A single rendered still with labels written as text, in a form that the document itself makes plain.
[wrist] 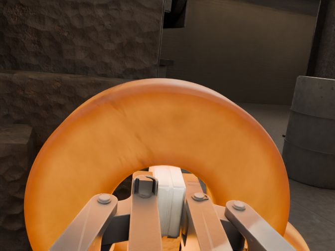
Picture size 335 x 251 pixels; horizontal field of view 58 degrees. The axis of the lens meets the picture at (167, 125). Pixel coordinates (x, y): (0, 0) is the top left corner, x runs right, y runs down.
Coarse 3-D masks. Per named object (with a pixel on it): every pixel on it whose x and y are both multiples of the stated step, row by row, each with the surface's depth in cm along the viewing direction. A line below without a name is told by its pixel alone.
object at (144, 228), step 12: (144, 180) 14; (156, 180) 14; (132, 192) 14; (144, 192) 14; (156, 192) 14; (132, 204) 13; (144, 204) 13; (156, 204) 14; (132, 216) 12; (144, 216) 13; (156, 216) 13; (132, 228) 12; (144, 228) 12; (156, 228) 12; (132, 240) 11; (144, 240) 11; (156, 240) 11
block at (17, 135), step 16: (0, 128) 41; (16, 128) 42; (32, 128) 44; (0, 144) 36; (16, 144) 37; (32, 144) 41; (0, 160) 36; (16, 160) 37; (32, 160) 41; (0, 176) 37; (16, 176) 38; (0, 192) 37; (16, 192) 38; (0, 208) 38; (16, 208) 38; (0, 224) 38; (16, 224) 39; (0, 240) 39; (16, 240) 40
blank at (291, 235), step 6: (288, 222) 30; (180, 228) 30; (288, 228) 29; (294, 228) 30; (288, 234) 28; (294, 234) 28; (288, 240) 27; (294, 240) 27; (300, 240) 28; (294, 246) 27; (300, 246) 27; (306, 246) 29
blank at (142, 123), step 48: (96, 96) 17; (144, 96) 15; (192, 96) 16; (48, 144) 16; (96, 144) 16; (144, 144) 16; (192, 144) 16; (240, 144) 17; (48, 192) 16; (96, 192) 17; (240, 192) 17; (288, 192) 18; (48, 240) 17
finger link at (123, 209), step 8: (128, 200) 15; (120, 208) 14; (128, 208) 14; (120, 216) 13; (128, 216) 14; (112, 224) 13; (120, 224) 13; (128, 224) 14; (104, 232) 13; (112, 232) 13; (120, 232) 14; (128, 232) 14; (104, 240) 13; (112, 240) 14; (120, 240) 14
